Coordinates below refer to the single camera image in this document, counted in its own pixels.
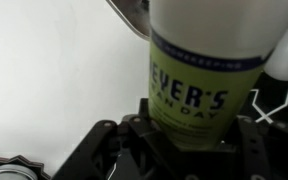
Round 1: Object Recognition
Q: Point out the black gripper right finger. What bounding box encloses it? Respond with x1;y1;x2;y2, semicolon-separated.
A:
187;114;288;180

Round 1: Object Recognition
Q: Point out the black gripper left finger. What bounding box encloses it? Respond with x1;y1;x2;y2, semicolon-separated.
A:
52;98;185;180

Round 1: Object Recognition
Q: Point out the tall green soap bottle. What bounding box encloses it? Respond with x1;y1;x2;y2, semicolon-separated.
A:
147;0;288;152

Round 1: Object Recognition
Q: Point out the short green soap bottle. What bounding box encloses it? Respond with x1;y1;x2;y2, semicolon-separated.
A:
263;22;288;82

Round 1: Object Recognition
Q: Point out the stainless steel sink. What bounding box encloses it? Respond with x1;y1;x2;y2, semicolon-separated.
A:
105;0;152;42

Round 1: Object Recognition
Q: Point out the dark scalloped metal tin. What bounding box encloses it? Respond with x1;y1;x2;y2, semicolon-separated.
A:
0;154;52;180

